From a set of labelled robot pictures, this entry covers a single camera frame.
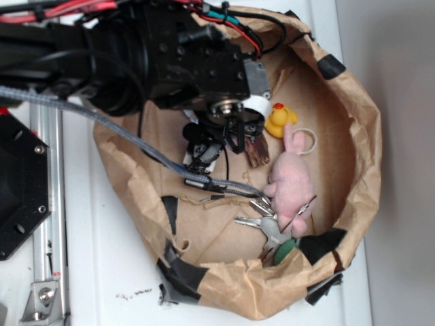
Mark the brown paper bag bin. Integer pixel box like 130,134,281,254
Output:
94,14,382,320

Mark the bunch of silver keys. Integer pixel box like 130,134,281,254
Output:
234,200,292,255

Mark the green round key fob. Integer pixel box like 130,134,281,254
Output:
274,239,298,266

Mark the dark wooden block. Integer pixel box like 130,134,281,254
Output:
245,134,270,168

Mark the yellow rubber duck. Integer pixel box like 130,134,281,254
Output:
264,103,298,139

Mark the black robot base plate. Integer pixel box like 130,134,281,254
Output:
1,107,50,261

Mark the pink plush bunny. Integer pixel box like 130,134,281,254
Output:
264,123,317,238

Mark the red wire bundle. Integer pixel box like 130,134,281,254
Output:
0,0,264,57

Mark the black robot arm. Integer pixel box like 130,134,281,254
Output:
1,1,270,172

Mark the aluminium frame rail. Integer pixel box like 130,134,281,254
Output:
30,104,70,325

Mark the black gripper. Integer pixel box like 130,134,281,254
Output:
182,95,272,175

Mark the grey braided cable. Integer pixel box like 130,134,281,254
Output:
0,85,269,200

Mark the metal corner bracket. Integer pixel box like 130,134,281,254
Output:
19,280,63,325

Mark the white tray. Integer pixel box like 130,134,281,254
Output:
63,1,372,325

